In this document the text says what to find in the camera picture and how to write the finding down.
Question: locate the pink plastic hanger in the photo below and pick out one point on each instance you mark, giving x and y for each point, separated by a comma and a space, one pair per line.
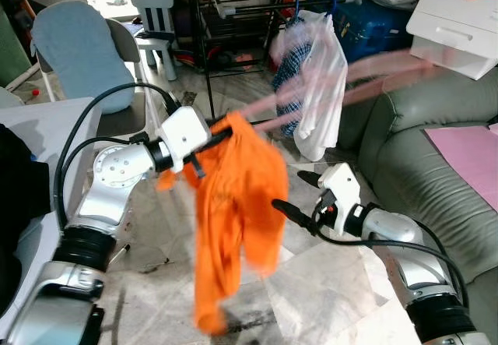
373, 68

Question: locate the orange garment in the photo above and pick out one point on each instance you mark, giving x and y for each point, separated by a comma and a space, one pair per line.
233, 197

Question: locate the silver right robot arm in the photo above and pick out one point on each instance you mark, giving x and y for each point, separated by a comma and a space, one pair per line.
420, 259

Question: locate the green storage box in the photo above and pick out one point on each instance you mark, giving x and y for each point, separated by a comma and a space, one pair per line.
12, 49

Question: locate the light blue cushion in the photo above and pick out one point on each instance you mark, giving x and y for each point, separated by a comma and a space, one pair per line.
74, 57

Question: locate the white child chair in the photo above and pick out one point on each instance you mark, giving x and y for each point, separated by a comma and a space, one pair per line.
152, 2

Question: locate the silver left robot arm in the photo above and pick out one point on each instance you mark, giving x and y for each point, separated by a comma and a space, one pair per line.
101, 197

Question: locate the blue plaid shirt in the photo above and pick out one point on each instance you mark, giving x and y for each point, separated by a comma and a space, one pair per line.
289, 72

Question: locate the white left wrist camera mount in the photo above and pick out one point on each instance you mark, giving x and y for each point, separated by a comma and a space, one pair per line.
185, 135

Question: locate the pink mat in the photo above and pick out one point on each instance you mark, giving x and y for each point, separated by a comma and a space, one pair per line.
471, 162

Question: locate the blue plastic hanger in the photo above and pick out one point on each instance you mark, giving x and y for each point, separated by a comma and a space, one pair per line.
297, 8
332, 6

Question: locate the black metal drying rack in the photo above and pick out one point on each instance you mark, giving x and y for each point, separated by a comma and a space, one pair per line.
201, 49

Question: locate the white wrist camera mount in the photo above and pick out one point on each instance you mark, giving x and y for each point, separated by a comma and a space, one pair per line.
340, 189
185, 135

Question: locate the grey white folding chair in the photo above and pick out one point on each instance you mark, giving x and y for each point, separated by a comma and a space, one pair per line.
128, 57

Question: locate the black garment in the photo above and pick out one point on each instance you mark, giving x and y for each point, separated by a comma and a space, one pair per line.
15, 174

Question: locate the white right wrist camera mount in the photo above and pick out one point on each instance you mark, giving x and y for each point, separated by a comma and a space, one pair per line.
340, 189

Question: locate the white drawer box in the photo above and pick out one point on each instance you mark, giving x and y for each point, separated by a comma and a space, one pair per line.
459, 29

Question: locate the white shirt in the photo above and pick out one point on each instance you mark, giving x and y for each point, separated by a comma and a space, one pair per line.
327, 88

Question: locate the white folding table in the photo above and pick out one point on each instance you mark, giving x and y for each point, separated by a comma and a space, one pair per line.
70, 127

